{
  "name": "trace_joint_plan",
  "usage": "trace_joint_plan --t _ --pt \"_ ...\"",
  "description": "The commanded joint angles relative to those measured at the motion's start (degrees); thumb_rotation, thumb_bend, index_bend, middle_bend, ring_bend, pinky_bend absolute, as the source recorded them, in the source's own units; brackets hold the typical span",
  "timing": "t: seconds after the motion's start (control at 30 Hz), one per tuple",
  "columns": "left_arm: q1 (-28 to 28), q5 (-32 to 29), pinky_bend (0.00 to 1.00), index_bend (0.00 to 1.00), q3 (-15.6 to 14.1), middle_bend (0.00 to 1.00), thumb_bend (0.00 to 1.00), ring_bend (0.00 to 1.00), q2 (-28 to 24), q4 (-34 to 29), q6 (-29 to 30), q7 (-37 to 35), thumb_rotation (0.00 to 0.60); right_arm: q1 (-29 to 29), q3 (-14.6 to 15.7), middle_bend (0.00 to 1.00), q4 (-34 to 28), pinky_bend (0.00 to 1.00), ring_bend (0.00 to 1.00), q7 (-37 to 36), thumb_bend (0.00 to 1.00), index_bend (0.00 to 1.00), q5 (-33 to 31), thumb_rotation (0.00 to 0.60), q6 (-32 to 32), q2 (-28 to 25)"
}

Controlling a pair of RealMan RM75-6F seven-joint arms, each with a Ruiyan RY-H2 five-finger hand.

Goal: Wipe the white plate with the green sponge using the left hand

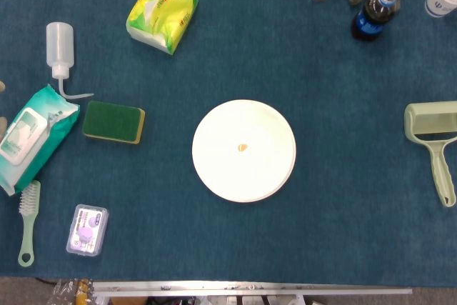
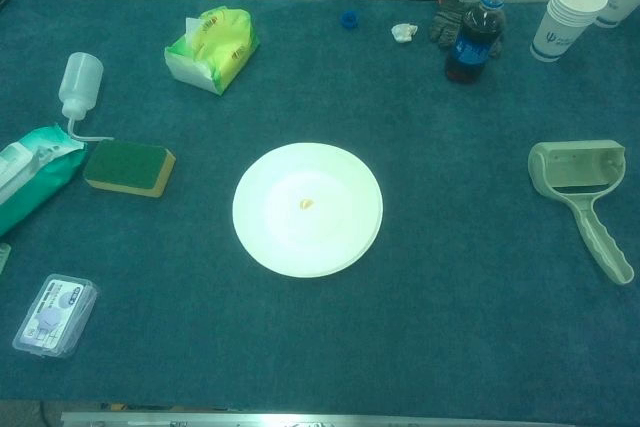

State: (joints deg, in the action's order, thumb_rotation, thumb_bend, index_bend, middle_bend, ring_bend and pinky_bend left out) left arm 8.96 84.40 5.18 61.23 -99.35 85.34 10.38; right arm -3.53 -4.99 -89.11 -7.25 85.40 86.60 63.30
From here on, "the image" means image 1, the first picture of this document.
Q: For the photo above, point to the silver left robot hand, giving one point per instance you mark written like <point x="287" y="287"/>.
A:
<point x="3" y="125"/>

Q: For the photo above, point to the green sponge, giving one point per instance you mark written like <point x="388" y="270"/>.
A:
<point x="112" y="121"/>

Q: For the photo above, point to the white round plate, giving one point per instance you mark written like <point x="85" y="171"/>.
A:
<point x="221" y="173"/>

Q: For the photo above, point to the teal wet wipes pack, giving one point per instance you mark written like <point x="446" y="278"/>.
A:
<point x="39" y="137"/>

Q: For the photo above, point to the pale green plastic brush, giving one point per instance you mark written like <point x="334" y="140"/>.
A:
<point x="29" y="212"/>

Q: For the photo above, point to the translucent squeeze wash bottle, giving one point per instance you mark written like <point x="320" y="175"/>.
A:
<point x="59" y="44"/>

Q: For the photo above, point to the clear purple label box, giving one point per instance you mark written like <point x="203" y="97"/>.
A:
<point x="87" y="230"/>

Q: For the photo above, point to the crinkled clear plastic wrap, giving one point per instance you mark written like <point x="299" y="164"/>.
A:
<point x="69" y="292"/>

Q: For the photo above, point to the yellow green tissue pack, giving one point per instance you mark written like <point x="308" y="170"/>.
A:
<point x="164" y="12"/>

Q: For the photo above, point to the small food crumb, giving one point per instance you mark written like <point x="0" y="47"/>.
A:
<point x="243" y="148"/>

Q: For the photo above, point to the cola bottle blue label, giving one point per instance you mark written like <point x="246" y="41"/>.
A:
<point x="369" y="23"/>

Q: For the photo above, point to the aluminium frame rail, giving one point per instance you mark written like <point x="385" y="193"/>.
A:
<point x="250" y="288"/>

